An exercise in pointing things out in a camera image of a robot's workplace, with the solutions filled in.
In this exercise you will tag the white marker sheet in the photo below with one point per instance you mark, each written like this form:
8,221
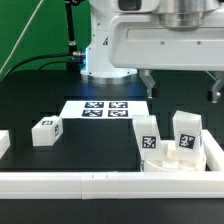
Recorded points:
103,109

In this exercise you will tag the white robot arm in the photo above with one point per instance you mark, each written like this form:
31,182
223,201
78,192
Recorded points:
172,14

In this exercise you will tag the black vertical pole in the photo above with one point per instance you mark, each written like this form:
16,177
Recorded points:
72,66

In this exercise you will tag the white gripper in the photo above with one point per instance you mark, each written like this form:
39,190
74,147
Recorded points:
139,41

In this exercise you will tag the white U-shaped fence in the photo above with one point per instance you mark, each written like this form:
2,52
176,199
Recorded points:
120,185

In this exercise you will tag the thin grey rod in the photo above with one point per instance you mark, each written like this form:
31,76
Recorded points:
22,34

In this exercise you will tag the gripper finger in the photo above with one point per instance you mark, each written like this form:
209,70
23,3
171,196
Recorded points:
214,93

